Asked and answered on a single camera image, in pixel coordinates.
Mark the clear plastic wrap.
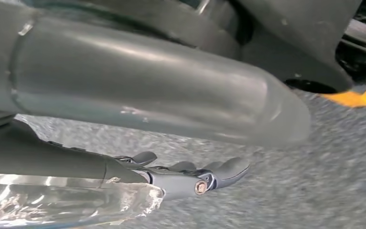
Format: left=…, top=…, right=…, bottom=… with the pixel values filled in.
left=0, top=173, right=166, bottom=229

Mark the dark robot lower body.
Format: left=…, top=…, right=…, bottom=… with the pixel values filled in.
left=28, top=0, right=366, bottom=94

